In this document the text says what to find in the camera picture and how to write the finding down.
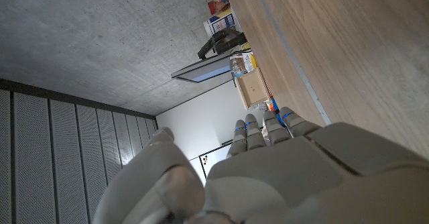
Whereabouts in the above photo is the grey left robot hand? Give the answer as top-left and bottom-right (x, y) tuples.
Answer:
(92, 106), (429, 224)

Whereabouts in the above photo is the clear cup with colourful items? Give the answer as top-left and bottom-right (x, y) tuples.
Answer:
(206, 0), (232, 16)

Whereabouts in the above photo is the black framed whiteboard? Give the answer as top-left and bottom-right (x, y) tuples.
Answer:
(188, 139), (235, 186)

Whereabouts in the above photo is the light wooden box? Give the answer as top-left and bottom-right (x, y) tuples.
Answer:
(233, 68), (271, 111)

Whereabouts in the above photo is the clear water bottle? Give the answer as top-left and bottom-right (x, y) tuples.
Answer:
(230, 53), (252, 77)

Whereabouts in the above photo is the black computer monitor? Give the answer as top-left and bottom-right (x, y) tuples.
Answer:
(170, 52), (235, 84)

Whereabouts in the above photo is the black monitor stand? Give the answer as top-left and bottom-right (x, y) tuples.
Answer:
(196, 27), (248, 60)

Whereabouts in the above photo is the white wipes canister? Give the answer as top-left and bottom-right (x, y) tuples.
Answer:
(202, 7), (242, 39)

